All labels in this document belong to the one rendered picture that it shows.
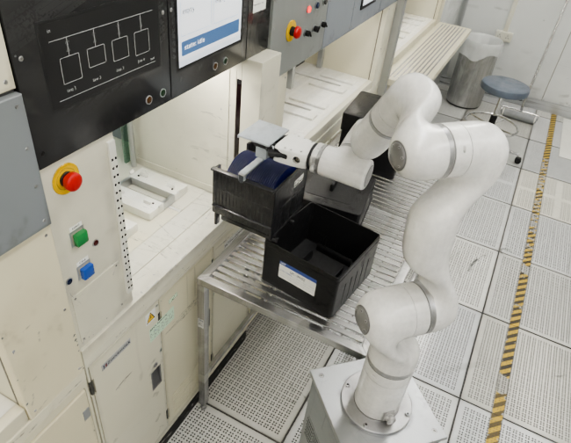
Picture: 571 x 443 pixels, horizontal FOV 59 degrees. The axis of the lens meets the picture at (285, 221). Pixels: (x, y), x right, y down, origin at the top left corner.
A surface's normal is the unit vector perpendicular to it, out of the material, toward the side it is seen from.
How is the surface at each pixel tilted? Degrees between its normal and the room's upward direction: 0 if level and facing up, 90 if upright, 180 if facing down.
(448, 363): 0
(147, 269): 0
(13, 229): 90
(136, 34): 90
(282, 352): 0
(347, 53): 90
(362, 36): 90
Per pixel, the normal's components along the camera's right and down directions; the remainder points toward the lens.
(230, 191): -0.47, 0.50
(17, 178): 0.88, 0.35
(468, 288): 0.10, -0.79
